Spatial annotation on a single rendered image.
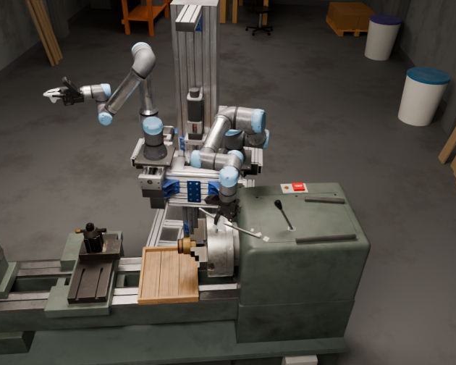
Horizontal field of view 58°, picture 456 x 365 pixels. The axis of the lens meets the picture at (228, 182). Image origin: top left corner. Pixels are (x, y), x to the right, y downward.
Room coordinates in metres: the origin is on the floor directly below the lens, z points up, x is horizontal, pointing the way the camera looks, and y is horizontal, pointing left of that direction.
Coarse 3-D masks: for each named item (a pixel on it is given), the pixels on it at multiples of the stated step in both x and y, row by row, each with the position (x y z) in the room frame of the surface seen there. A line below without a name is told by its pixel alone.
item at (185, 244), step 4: (180, 240) 1.48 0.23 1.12; (184, 240) 1.48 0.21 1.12; (188, 240) 1.48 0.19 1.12; (192, 240) 1.49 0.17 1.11; (180, 244) 1.46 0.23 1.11; (184, 244) 1.46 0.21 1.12; (188, 244) 1.46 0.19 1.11; (192, 244) 1.47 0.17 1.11; (180, 248) 1.44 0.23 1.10; (184, 248) 1.44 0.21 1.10; (188, 248) 1.45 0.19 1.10; (180, 252) 1.44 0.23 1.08; (184, 252) 1.44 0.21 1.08; (188, 252) 1.44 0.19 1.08
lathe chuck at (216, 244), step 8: (208, 216) 1.54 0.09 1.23; (208, 224) 1.48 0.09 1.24; (208, 232) 1.43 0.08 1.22; (216, 232) 1.43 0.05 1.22; (224, 232) 1.43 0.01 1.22; (208, 240) 1.40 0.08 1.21; (216, 240) 1.40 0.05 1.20; (224, 240) 1.40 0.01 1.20; (208, 248) 1.37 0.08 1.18; (216, 248) 1.37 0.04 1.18; (224, 248) 1.38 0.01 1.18; (208, 256) 1.35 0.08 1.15; (216, 256) 1.35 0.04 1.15; (224, 256) 1.36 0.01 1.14; (216, 264) 1.34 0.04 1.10; (224, 264) 1.34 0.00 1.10; (208, 272) 1.34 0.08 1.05; (216, 272) 1.34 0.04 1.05; (224, 272) 1.35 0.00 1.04
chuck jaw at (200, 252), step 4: (192, 248) 1.44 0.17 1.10; (196, 248) 1.44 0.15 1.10; (200, 248) 1.44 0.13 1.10; (204, 248) 1.45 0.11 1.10; (192, 252) 1.42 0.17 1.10; (196, 252) 1.42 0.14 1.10; (200, 252) 1.42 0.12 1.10; (204, 252) 1.42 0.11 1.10; (192, 256) 1.42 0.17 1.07; (196, 256) 1.40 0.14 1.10; (200, 256) 1.39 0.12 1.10; (204, 256) 1.39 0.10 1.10; (196, 260) 1.39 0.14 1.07; (200, 260) 1.36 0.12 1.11; (204, 260) 1.36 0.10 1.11; (200, 264) 1.35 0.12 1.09; (204, 264) 1.35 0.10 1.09; (208, 264) 1.34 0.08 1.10; (212, 264) 1.35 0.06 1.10; (208, 268) 1.34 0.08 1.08; (212, 268) 1.34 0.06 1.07
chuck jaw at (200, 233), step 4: (200, 220) 1.54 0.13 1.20; (204, 220) 1.55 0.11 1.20; (200, 224) 1.53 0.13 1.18; (204, 224) 1.54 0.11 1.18; (196, 228) 1.52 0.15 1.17; (200, 228) 1.52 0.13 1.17; (204, 228) 1.52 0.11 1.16; (196, 232) 1.51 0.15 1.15; (200, 232) 1.51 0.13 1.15; (204, 232) 1.51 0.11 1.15; (192, 236) 1.50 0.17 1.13; (196, 236) 1.50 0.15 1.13; (200, 236) 1.50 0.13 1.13; (204, 236) 1.50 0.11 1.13
